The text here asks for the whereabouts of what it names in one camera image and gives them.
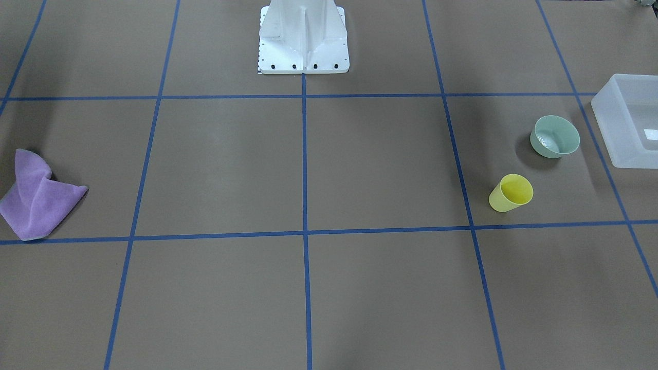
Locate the yellow plastic cup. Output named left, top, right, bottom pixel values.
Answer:
left=488, top=174, right=534, bottom=213

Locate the green bowl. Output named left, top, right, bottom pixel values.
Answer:
left=529, top=115, right=580, bottom=159

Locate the purple microfiber cloth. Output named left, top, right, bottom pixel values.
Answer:
left=1, top=149, right=88, bottom=242

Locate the translucent white plastic box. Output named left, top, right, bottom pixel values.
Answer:
left=591, top=73, right=657, bottom=169

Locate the white pedestal base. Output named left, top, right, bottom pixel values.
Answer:
left=257, top=1, right=350, bottom=75

